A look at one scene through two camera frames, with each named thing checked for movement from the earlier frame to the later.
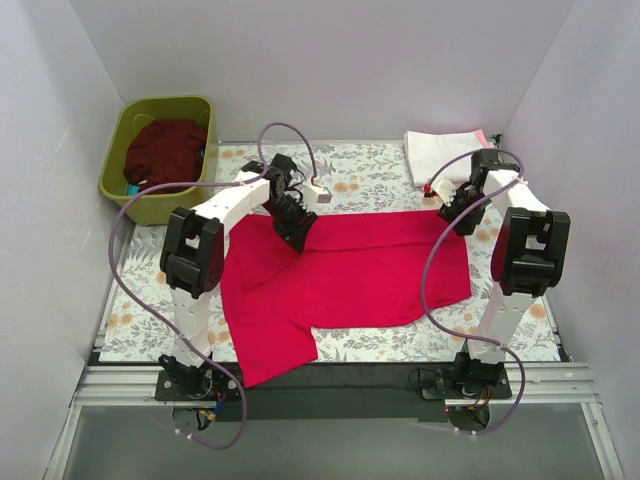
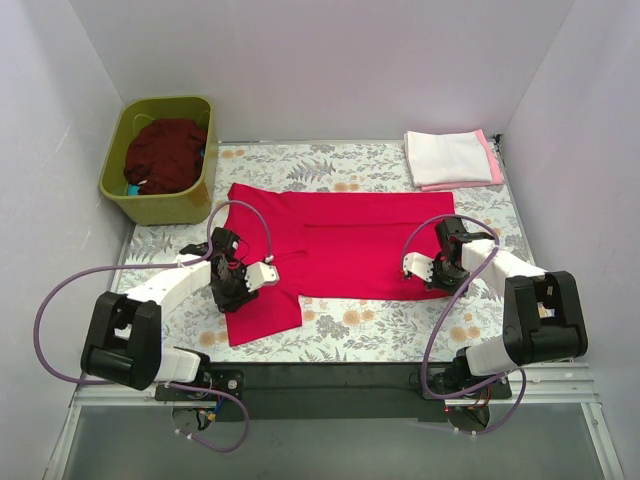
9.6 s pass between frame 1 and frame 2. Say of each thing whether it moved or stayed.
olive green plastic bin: stayed
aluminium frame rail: stayed
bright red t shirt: moved
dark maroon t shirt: stayed
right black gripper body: moved
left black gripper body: moved
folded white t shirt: stayed
